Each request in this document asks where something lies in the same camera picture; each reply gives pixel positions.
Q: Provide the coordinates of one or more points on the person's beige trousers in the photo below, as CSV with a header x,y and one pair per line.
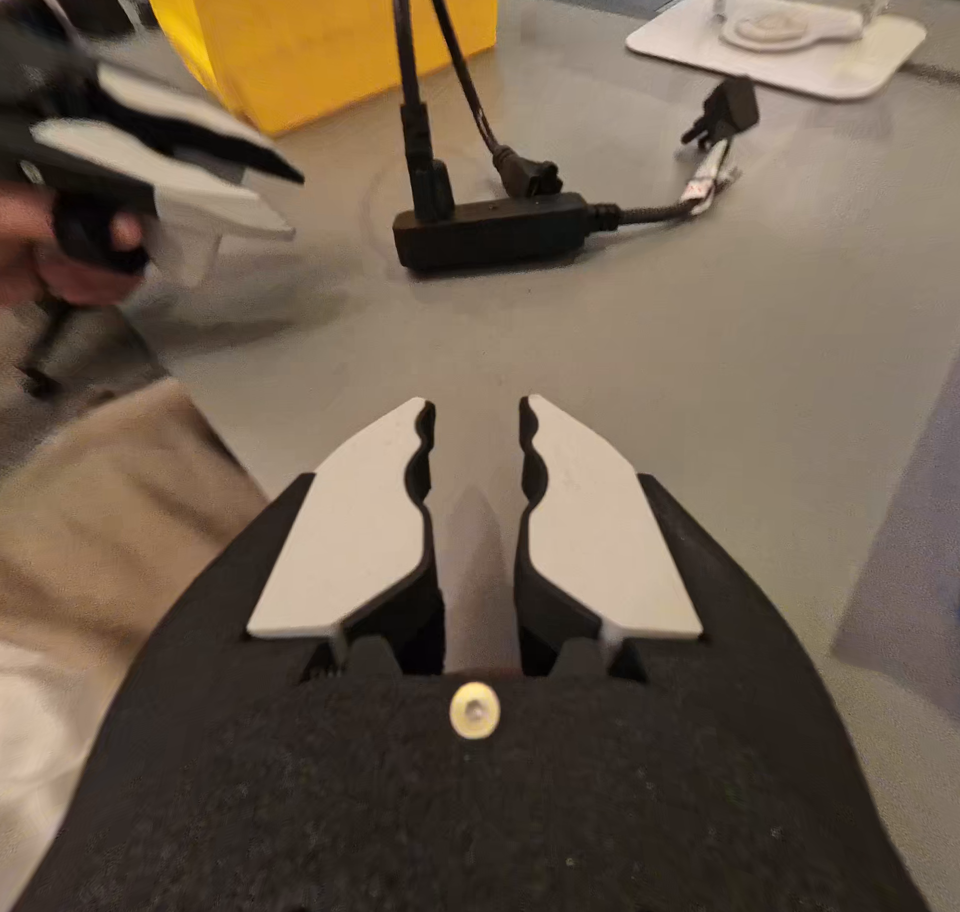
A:
x,y
90,514

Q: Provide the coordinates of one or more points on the person's white shirt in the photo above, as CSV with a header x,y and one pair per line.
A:
x,y
30,739

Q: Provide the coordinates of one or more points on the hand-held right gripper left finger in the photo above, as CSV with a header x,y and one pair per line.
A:
x,y
352,529

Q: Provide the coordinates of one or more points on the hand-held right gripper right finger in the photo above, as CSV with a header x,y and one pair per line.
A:
x,y
600,537

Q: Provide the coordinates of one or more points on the yellow box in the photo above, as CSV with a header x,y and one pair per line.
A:
x,y
315,34

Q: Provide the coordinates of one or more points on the grey desk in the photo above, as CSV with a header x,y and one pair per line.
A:
x,y
675,372

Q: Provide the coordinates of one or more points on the black power strip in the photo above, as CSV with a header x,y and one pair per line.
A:
x,y
487,233

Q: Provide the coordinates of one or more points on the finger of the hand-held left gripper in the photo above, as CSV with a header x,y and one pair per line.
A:
x,y
172,113
195,199

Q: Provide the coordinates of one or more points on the person's left hand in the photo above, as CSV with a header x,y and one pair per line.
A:
x,y
22,240

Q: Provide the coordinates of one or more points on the white stand base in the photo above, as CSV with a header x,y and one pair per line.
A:
x,y
862,56

